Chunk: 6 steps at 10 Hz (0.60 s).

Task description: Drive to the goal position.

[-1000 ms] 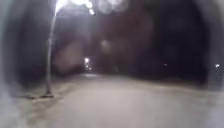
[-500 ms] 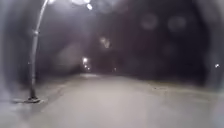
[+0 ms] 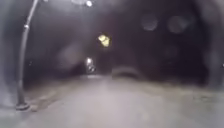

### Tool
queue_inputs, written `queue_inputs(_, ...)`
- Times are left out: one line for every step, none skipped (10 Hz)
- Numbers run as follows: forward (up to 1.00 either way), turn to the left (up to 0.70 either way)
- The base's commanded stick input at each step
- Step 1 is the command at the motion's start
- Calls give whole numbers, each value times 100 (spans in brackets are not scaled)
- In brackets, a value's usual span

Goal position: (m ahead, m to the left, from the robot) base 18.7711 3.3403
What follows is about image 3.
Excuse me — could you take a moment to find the grey asphalt path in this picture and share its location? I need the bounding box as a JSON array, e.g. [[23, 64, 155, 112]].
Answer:
[[0, 75, 224, 128]]

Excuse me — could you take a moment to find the grey lamp pole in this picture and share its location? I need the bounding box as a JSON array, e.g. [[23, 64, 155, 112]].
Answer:
[[15, 0, 40, 112]]

